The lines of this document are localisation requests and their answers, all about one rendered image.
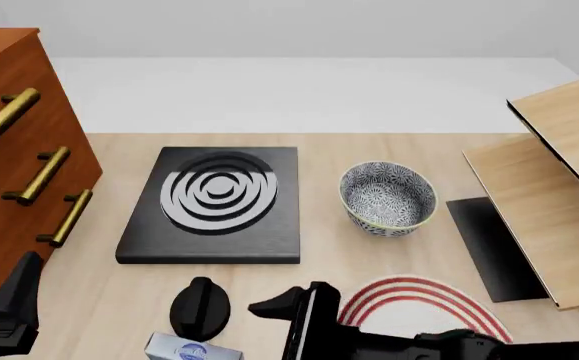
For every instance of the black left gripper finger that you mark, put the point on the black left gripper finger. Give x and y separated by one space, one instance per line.
16 300

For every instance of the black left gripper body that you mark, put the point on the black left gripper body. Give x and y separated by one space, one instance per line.
4 341

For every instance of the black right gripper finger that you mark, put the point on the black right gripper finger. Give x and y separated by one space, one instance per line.
281 307

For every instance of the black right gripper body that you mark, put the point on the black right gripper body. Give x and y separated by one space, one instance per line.
319 326

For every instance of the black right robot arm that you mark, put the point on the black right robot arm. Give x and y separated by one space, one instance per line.
519 350

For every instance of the cream cheese box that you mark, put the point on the cream cheese box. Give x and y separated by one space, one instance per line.
189 350

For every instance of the patterned blue white bowl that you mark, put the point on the patterned blue white bowl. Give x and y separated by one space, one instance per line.
386 197

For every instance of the round black stove knob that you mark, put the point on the round black stove knob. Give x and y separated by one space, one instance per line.
199 311

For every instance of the white plate with red rings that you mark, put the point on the white plate with red rings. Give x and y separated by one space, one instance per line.
409 311

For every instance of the flat black stove plate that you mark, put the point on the flat black stove plate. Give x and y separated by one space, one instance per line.
209 240

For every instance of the wooden cabinet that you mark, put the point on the wooden cabinet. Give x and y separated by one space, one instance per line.
4 195

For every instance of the pale wooden rack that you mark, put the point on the pale wooden rack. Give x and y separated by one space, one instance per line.
529 210

